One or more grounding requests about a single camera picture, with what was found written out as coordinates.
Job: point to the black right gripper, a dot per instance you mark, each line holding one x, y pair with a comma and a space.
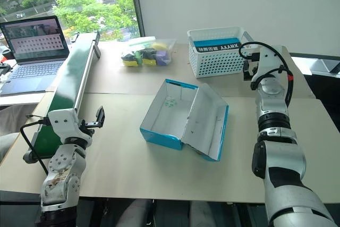
254, 70

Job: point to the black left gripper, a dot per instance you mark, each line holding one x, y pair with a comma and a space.
90, 125

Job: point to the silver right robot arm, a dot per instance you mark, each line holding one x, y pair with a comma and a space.
281, 158

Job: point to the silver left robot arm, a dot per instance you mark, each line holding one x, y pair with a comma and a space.
62, 173

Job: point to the green conveyor belt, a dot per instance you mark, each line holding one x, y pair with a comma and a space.
70, 78

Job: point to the blue cardboard box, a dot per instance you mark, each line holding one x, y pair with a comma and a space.
170, 120

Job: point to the white perforated plastic basket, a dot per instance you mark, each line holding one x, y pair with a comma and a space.
217, 60

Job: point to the blue and black carton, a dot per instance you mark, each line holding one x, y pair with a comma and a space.
216, 45

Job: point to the clear bag of sponges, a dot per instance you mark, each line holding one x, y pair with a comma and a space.
148, 54

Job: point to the grey chair seat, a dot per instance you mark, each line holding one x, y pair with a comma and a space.
10, 128

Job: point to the grey open laptop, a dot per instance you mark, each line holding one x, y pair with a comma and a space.
32, 51

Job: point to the black small device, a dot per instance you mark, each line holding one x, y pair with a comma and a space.
4, 68

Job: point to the red and black small object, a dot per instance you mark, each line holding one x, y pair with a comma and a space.
6, 54

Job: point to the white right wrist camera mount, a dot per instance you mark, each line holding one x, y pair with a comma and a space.
267, 59

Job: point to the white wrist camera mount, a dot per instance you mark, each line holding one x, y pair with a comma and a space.
63, 122
267, 59

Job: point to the metal bracket behind basket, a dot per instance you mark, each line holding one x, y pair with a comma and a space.
249, 39

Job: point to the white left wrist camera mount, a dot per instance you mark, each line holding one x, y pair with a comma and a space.
63, 122

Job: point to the dark window frame post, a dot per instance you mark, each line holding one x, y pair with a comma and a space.
137, 3

